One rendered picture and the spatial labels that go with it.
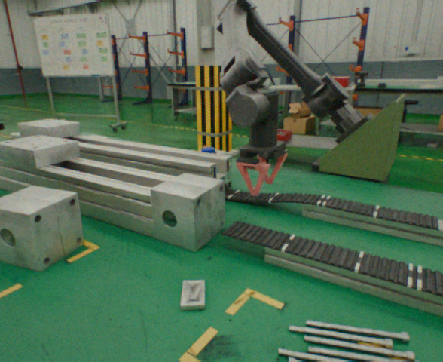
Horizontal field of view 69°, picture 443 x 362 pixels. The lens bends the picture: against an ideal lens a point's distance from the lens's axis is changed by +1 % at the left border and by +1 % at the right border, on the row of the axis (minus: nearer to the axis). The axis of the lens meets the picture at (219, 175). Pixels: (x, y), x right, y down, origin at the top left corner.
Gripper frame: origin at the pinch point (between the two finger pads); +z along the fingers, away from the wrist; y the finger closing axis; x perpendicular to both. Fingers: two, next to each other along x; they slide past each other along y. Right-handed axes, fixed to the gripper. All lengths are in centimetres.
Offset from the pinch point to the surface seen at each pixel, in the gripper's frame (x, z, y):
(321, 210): 13.3, 2.2, 1.6
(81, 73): -498, -18, -332
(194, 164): -14.5, -4.1, 4.5
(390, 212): 25.0, 1.1, -1.0
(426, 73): 30, -4, -748
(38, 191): -25.4, -5.5, 33.8
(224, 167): -10.8, -2.0, -2.6
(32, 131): -75, -7, 5
